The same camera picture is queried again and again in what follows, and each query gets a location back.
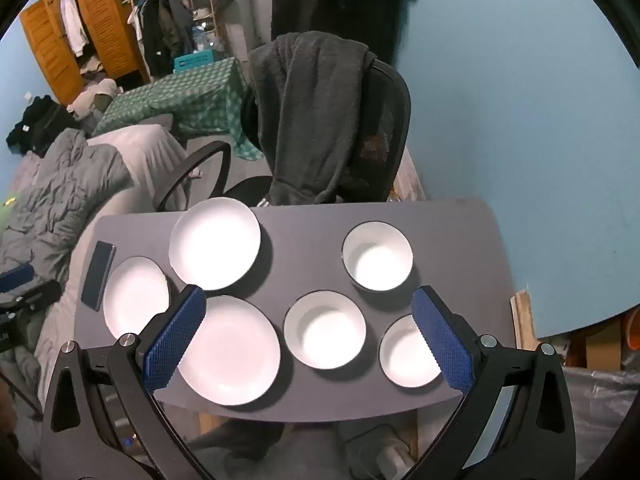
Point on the beige pillow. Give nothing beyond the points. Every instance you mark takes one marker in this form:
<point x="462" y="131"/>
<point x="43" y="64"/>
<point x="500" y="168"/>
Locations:
<point x="95" y="95"/>

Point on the grey plastic sheet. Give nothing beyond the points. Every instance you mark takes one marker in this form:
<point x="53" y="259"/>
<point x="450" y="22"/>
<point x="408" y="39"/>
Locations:
<point x="600" y="405"/>

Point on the black hanging coat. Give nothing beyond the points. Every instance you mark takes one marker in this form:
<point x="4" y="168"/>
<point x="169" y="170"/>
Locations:
<point x="340" y="0"/>

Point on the light grey bed sheet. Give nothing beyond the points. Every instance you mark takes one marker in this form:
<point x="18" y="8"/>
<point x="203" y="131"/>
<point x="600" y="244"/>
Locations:
<point x="145" y="155"/>

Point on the teal plastic crate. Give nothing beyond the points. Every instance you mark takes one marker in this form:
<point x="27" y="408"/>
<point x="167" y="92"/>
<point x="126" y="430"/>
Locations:
<point x="194" y="62"/>

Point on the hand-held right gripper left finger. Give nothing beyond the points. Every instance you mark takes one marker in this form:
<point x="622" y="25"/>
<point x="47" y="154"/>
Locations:
<point x="175" y="340"/>

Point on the white bowl dark rim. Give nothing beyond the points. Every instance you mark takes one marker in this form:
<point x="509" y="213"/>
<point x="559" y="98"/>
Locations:
<point x="325" y="332"/>
<point x="406" y="360"/>
<point x="377" y="260"/>

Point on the black clothes pile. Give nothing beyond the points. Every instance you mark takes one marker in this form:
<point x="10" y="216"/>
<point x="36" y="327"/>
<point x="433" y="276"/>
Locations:
<point x="35" y="120"/>

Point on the grey duvet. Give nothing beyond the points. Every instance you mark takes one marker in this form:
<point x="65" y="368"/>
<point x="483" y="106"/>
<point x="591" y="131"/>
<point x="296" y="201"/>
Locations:
<point x="60" y="185"/>

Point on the wooden louvred wardrobe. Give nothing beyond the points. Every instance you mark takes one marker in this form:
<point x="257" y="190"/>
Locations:
<point x="105" y="20"/>

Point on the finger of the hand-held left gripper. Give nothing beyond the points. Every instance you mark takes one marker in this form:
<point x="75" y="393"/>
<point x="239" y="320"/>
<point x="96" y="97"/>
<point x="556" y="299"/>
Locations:
<point x="15" y="277"/>
<point x="35" y="296"/>

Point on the dark grey fleece robe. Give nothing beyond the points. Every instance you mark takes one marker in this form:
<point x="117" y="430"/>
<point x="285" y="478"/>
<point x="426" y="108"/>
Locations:
<point x="310" y="110"/>

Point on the dark jackets on rack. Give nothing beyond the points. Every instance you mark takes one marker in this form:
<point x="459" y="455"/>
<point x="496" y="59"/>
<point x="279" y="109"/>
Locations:
<point x="165" y="25"/>

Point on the dark smartphone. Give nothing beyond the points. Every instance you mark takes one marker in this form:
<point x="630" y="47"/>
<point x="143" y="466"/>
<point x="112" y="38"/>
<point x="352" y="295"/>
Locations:
<point x="98" y="275"/>

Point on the black mesh office chair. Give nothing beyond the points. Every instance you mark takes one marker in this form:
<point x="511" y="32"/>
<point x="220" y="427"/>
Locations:
<point x="390" y="110"/>

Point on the white plate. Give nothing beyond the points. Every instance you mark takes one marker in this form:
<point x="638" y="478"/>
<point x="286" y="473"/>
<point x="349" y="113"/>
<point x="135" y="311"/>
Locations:
<point x="132" y="296"/>
<point x="230" y="357"/>
<point x="215" y="242"/>

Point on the cardboard box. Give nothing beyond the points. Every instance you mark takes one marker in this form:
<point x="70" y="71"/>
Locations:
<point x="602" y="347"/>

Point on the green checked cloth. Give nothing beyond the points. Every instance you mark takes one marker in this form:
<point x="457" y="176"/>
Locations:
<point x="190" y="95"/>

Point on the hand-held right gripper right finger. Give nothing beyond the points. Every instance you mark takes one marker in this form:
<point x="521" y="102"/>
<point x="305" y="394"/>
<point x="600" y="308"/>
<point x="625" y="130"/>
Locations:
<point x="442" y="340"/>

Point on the white hanging garment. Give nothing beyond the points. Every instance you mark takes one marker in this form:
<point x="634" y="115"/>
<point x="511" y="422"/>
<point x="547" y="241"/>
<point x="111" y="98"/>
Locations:
<point x="74" y="22"/>

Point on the wooden board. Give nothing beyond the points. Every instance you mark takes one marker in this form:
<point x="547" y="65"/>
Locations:
<point x="522" y="320"/>

